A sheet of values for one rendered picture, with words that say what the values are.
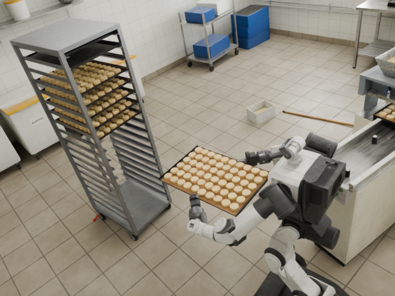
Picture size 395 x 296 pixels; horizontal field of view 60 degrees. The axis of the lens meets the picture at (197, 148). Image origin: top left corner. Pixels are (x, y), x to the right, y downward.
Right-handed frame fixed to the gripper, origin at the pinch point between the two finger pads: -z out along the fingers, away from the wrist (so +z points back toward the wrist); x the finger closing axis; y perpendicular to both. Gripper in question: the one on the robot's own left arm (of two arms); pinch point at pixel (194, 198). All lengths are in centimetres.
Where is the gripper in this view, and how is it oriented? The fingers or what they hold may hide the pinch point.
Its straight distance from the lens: 201.7
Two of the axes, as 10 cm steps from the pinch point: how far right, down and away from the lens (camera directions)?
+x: -1.6, -7.9, -5.9
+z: 1.0, 5.8, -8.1
